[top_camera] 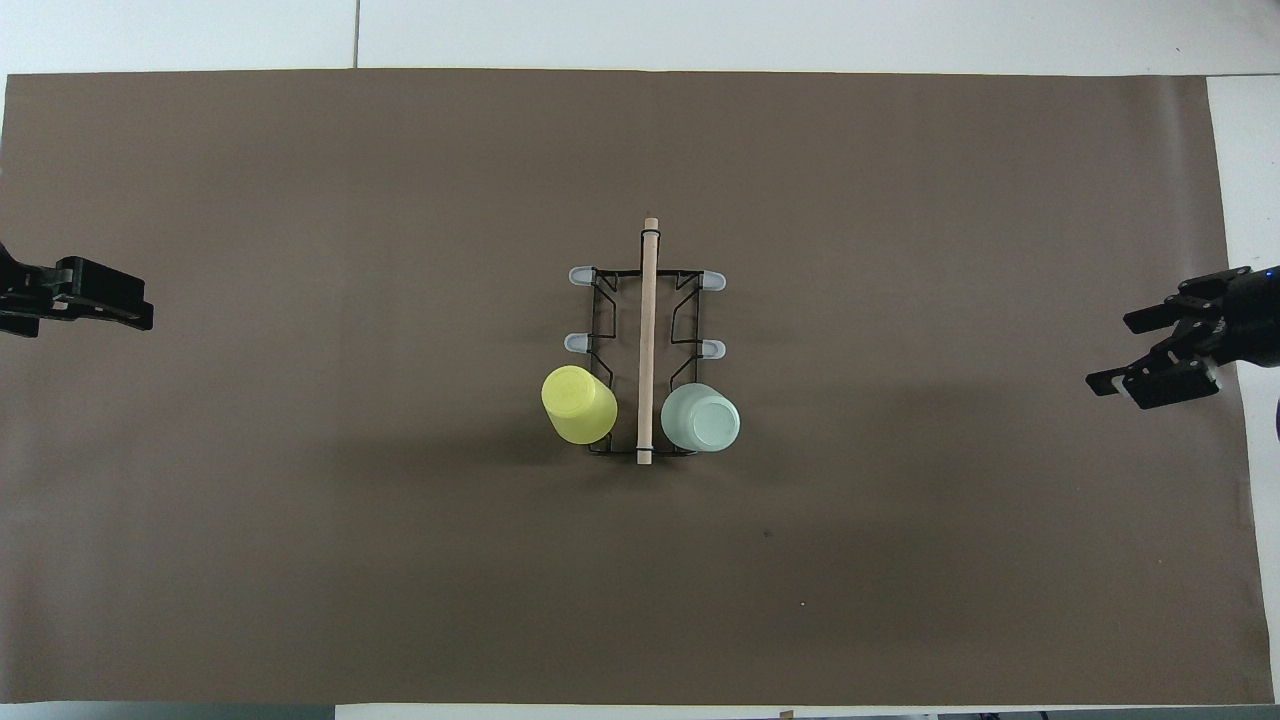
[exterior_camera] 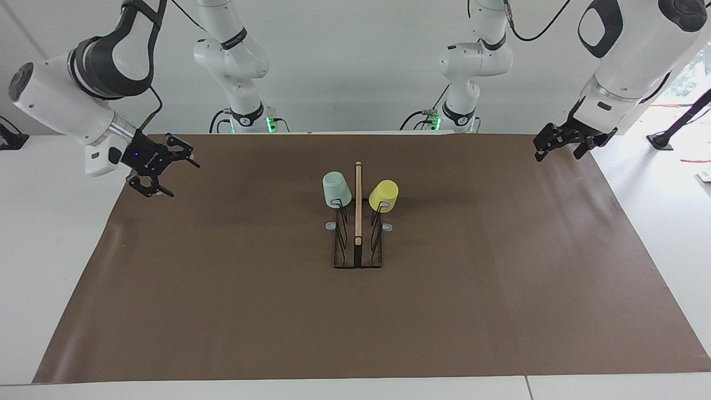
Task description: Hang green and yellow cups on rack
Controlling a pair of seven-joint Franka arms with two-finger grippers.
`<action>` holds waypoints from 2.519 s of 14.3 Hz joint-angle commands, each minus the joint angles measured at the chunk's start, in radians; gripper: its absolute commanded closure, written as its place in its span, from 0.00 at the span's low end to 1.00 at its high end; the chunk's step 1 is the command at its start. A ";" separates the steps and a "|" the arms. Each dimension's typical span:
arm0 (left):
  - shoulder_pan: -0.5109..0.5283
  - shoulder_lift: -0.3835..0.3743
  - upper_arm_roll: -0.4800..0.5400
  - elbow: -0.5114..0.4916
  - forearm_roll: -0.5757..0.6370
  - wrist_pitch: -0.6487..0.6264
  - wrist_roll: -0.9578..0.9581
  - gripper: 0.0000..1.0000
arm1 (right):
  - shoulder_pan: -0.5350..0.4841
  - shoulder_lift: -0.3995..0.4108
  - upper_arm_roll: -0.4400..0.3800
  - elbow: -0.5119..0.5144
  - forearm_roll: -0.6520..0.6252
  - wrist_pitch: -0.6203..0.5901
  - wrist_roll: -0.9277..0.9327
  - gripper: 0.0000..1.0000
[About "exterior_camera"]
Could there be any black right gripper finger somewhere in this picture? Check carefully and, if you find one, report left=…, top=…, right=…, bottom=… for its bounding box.
left=127, top=171, right=176, bottom=199
left=164, top=134, right=202, bottom=167

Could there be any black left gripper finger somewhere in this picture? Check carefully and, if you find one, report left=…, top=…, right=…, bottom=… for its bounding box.
left=573, top=136, right=604, bottom=161
left=533, top=123, right=573, bottom=163

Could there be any pale green plastic cup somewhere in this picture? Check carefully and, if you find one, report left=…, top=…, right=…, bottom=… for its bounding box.
left=322, top=171, right=353, bottom=209

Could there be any yellow plastic cup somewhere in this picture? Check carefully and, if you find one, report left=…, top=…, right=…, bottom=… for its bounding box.
left=368, top=179, right=399, bottom=213

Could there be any black desk clamp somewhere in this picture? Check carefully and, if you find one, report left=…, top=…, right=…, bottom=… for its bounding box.
left=0, top=115, right=29, bottom=151

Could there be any brown table mat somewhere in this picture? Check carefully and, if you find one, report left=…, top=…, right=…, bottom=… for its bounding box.
left=32, top=132, right=711, bottom=384

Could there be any black right base cable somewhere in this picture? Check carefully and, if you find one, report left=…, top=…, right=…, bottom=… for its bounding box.
left=209, top=107, right=234, bottom=134

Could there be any black base cable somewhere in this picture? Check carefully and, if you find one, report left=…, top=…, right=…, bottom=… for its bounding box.
left=400, top=83, right=450, bottom=132
left=209, top=107, right=234, bottom=134

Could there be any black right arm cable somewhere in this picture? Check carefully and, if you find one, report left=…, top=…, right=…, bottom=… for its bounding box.
left=136, top=0, right=202, bottom=134

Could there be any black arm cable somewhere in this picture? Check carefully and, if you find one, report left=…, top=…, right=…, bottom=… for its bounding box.
left=136, top=0, right=202, bottom=134
left=467, top=0, right=573, bottom=43

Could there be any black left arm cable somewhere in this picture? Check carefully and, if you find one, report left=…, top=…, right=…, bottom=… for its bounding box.
left=467, top=0, right=573, bottom=43

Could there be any black left base cable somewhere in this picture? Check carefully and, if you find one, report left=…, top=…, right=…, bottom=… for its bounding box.
left=400, top=83, right=450, bottom=132

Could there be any black wire cup rack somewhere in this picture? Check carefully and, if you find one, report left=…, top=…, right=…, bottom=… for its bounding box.
left=325, top=161, right=393, bottom=271

